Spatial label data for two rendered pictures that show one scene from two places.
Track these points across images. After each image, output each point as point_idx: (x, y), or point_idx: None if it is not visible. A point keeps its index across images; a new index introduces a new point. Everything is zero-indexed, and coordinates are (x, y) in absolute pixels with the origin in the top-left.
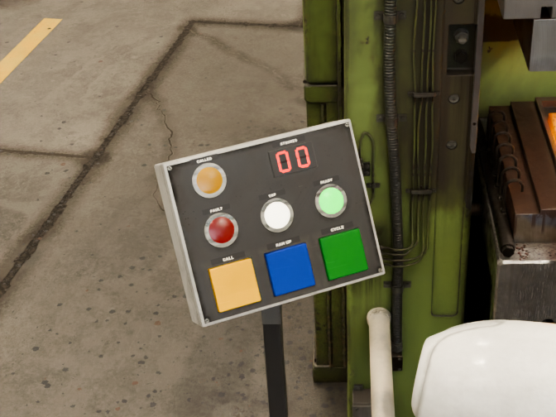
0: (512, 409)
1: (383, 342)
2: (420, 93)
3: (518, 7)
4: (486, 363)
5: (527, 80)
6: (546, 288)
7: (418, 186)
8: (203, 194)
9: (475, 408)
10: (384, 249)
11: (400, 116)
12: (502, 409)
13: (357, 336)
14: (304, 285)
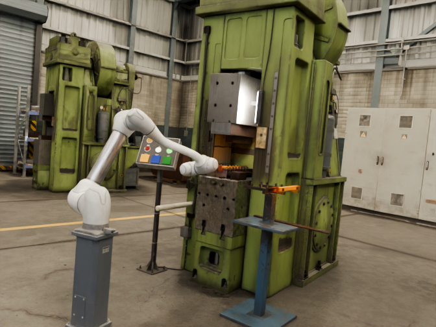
0: (119, 115)
1: (184, 202)
2: (202, 145)
3: (209, 119)
4: (121, 111)
5: (246, 165)
6: (207, 183)
7: None
8: (147, 141)
9: (116, 115)
10: (194, 184)
11: (199, 150)
12: (118, 115)
13: (187, 209)
14: (156, 162)
